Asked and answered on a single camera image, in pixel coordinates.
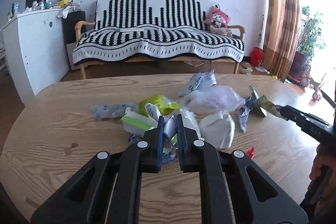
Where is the green foil snack wrapper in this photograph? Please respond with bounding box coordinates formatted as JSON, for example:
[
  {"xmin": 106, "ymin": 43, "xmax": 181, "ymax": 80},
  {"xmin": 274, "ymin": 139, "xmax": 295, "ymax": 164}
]
[{"xmin": 249, "ymin": 86, "xmax": 282, "ymax": 118}]

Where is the blue white wrapper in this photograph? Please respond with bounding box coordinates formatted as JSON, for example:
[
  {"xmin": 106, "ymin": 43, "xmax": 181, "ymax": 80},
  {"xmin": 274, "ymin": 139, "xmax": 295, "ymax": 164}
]
[{"xmin": 127, "ymin": 114, "xmax": 182, "ymax": 164}]

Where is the pink tricycle toy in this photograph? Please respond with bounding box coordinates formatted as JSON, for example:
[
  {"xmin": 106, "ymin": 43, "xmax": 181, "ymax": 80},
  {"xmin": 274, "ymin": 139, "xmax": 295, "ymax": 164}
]
[{"xmin": 299, "ymin": 71, "xmax": 326, "ymax": 102}]

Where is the small blue crumpled wrapper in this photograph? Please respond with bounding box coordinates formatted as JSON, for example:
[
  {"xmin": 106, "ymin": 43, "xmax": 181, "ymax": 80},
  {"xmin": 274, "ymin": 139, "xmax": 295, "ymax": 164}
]
[{"xmin": 238, "ymin": 97, "xmax": 254, "ymax": 132}]

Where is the red plastic scrap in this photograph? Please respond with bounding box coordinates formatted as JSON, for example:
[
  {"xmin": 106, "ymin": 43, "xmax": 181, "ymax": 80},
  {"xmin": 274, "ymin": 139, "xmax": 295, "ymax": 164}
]
[{"xmin": 246, "ymin": 147, "xmax": 255, "ymax": 159}]

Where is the potted green plant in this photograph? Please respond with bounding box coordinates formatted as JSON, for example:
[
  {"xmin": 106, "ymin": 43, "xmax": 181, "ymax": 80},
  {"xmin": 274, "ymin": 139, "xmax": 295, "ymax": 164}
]
[{"xmin": 288, "ymin": 6, "xmax": 325, "ymax": 84}]

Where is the red bag on floor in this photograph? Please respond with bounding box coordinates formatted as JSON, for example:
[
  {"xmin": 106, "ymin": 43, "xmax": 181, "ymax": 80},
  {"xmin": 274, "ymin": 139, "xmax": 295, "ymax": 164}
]
[{"xmin": 250, "ymin": 47, "xmax": 265, "ymax": 67}]

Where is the white paper bag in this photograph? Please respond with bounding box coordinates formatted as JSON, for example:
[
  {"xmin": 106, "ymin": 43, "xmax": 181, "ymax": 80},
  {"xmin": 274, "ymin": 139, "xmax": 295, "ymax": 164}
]
[{"xmin": 199, "ymin": 110, "xmax": 235, "ymax": 149}]

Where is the clear plastic bag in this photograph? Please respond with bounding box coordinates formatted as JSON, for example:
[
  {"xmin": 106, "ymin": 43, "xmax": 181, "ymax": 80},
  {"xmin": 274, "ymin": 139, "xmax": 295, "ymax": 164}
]
[{"xmin": 178, "ymin": 86, "xmax": 245, "ymax": 114}]

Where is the green white torn box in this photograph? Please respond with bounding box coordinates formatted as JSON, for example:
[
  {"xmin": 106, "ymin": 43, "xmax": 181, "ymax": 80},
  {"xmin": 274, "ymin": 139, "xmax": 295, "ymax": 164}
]
[{"xmin": 120, "ymin": 103, "xmax": 158, "ymax": 138}]

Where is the blue white foil bag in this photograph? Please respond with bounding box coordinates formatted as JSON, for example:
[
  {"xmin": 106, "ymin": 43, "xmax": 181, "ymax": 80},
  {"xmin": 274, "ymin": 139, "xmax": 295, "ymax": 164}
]
[{"xmin": 178, "ymin": 70, "xmax": 217, "ymax": 97}]

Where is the white crumpled tissue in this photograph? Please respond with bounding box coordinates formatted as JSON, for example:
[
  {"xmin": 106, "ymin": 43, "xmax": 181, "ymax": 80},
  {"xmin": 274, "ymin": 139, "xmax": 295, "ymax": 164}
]
[{"xmin": 179, "ymin": 108, "xmax": 203, "ymax": 140}]

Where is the yellow green carton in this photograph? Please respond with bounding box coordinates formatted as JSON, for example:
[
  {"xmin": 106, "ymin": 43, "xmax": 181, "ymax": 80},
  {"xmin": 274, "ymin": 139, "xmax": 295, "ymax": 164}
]
[{"xmin": 138, "ymin": 94, "xmax": 181, "ymax": 117}]

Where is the pink plush toy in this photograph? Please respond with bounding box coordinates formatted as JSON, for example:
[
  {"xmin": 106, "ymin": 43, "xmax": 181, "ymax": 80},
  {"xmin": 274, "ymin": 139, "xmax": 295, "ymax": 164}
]
[{"xmin": 204, "ymin": 6, "xmax": 232, "ymax": 37}]

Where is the brown orange curtain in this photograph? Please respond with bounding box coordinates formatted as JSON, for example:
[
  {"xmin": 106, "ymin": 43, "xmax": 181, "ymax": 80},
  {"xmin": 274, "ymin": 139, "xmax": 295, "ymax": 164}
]
[{"xmin": 263, "ymin": 0, "xmax": 302, "ymax": 81}]

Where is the white cabinet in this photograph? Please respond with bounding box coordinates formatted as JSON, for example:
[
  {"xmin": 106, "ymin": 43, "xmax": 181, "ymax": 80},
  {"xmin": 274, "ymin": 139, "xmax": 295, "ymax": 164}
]
[{"xmin": 1, "ymin": 9, "xmax": 70, "ymax": 102}]

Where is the black white striped blanket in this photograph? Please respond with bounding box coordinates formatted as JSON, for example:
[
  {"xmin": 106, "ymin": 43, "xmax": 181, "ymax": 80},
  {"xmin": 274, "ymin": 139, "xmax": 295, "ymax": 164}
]
[{"xmin": 73, "ymin": 0, "xmax": 244, "ymax": 64}]

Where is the black speaker box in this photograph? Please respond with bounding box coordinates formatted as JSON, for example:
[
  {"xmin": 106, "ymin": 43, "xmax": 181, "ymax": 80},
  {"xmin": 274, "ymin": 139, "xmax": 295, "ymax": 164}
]
[{"xmin": 62, "ymin": 10, "xmax": 85, "ymax": 45}]

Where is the clutter on cabinet top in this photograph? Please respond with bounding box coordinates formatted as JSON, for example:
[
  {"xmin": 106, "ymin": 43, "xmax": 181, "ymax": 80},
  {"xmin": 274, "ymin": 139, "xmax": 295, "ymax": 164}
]
[{"xmin": 23, "ymin": 0, "xmax": 81, "ymax": 19}]

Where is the wooden frame sofa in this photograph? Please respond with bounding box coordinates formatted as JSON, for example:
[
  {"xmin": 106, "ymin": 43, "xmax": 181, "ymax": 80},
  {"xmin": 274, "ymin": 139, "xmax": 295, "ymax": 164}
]
[{"xmin": 73, "ymin": 21, "xmax": 245, "ymax": 79}]

